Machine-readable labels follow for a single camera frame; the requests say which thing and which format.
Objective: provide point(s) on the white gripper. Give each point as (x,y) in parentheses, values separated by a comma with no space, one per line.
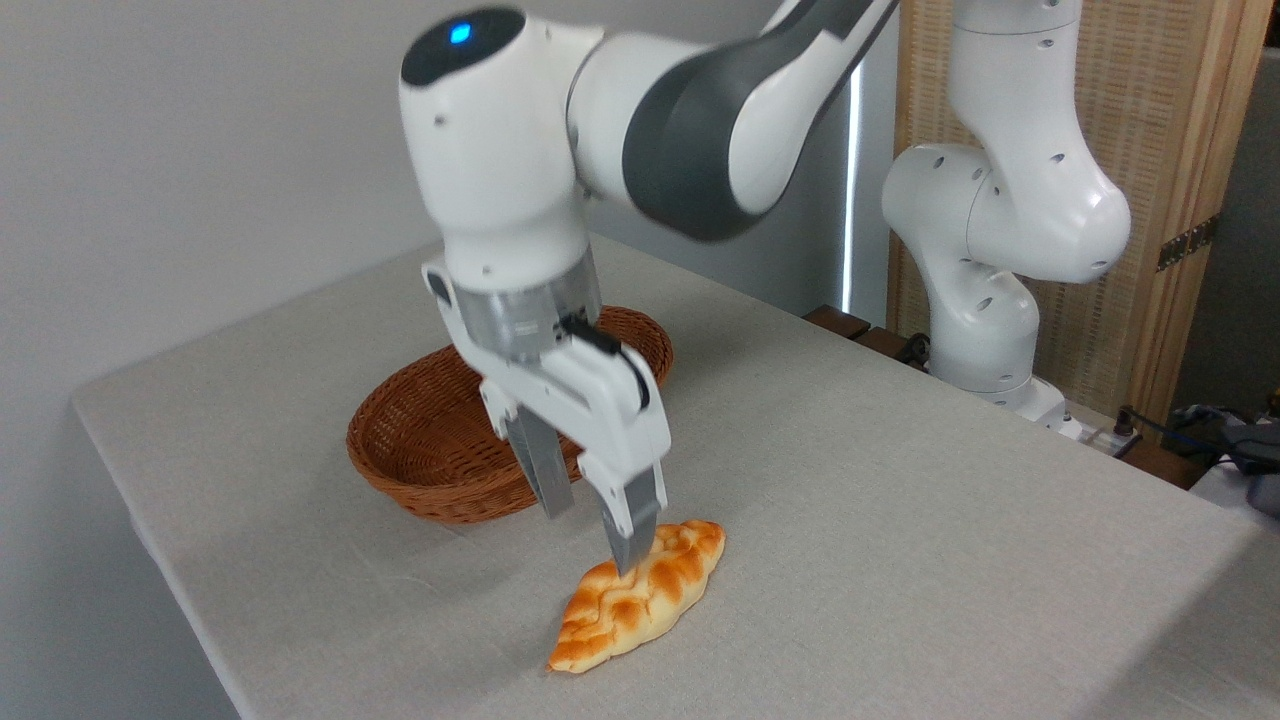
(600,410)

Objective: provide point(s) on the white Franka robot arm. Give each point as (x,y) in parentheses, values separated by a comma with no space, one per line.
(500,150)

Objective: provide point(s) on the long braided bread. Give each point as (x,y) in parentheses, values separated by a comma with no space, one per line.
(620,620)

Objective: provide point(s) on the brown wicker basket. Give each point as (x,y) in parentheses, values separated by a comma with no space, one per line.
(420,440)

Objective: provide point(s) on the grey linen tablecloth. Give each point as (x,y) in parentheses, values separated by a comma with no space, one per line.
(900,550)

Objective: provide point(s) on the bright vertical light strip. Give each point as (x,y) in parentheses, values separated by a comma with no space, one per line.
(851,200)

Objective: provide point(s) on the brass screen hinge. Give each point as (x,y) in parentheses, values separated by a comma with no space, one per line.
(1188,243)

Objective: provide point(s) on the dark grey device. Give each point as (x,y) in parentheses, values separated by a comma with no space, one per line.
(1265,490)

